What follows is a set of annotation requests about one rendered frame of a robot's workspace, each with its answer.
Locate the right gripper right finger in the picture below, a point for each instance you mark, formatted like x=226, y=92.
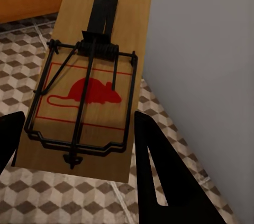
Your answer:
x=187, y=202

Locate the mousetrap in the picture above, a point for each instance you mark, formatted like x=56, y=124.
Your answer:
x=81, y=117

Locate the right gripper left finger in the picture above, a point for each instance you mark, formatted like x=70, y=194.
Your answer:
x=11, y=126

